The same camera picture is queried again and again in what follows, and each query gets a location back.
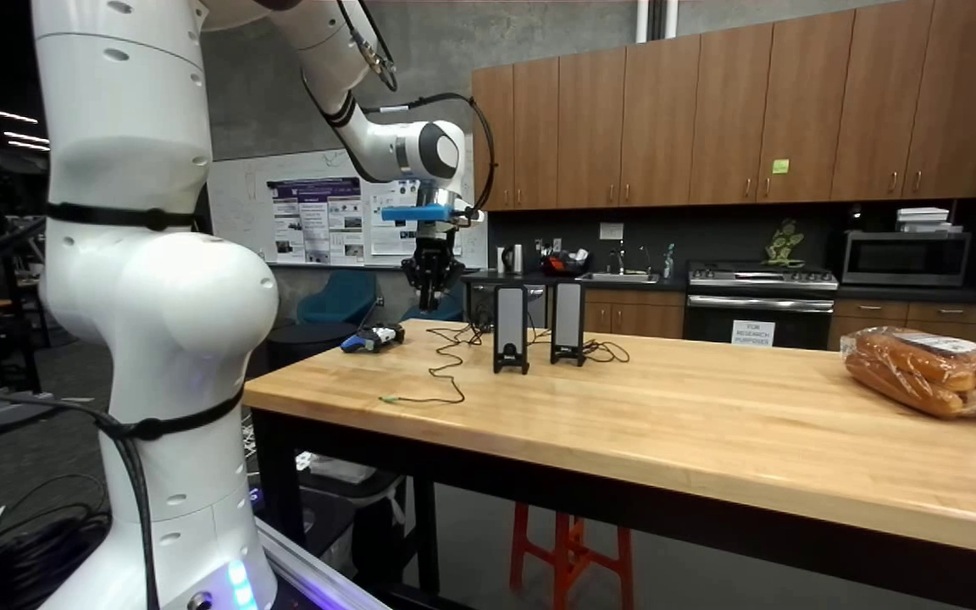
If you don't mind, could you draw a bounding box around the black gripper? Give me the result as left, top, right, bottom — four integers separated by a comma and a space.
399, 231, 469, 316

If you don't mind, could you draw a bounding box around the black USB cable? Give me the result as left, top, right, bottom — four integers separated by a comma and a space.
425, 304, 495, 346

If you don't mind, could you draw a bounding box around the black aux cable green jack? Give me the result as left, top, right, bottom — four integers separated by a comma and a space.
377, 333, 470, 405

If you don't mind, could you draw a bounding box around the black desktop speaker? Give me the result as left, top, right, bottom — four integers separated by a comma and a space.
547, 279, 589, 368
493, 282, 533, 377

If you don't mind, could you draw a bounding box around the blue game controller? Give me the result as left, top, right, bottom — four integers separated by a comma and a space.
340, 322, 408, 356

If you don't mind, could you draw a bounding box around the silver countertop appliance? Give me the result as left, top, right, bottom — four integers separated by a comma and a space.
499, 242, 528, 282

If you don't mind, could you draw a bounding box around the teal chair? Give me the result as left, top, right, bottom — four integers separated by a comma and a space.
287, 269, 383, 337

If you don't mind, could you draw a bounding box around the red black countertop item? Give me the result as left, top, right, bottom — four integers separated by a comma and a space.
536, 238, 595, 282

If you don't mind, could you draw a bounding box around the white poster board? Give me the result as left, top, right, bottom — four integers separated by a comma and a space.
206, 149, 481, 272

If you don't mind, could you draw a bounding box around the stainless kitchen sink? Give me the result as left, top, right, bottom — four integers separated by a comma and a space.
582, 269, 663, 287

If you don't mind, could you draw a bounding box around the wooden base cabinet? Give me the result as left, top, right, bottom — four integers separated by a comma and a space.
582, 283, 688, 339
826, 294, 976, 349

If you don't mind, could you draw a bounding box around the white paper sign on oven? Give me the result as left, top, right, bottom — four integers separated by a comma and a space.
728, 320, 778, 349

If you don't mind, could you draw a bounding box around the stainless steel stove oven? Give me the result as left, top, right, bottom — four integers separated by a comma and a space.
680, 265, 839, 349

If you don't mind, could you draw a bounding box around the small green plant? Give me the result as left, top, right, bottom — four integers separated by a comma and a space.
767, 216, 810, 272

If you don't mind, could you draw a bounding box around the stainless microwave oven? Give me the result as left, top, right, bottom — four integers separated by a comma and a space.
839, 227, 974, 291

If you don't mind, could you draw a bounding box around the black kitchen countertop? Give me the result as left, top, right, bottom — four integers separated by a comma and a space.
461, 269, 976, 304

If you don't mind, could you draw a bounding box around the white stack on microwave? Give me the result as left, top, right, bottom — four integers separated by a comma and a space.
896, 203, 957, 234

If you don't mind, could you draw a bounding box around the plastic bag of buns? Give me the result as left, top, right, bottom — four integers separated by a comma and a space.
839, 325, 976, 435

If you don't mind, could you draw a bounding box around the black speaker link cable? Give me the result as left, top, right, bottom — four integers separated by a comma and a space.
582, 337, 633, 367

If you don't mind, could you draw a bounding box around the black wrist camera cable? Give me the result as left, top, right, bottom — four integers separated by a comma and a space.
333, 0, 503, 216

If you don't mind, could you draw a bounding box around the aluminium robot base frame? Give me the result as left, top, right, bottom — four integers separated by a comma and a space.
254, 520, 393, 610

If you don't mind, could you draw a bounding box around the wooden wall cabinet row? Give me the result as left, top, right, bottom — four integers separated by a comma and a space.
469, 0, 976, 215

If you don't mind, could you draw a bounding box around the black cable along robot base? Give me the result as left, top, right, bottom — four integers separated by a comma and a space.
0, 377, 246, 610

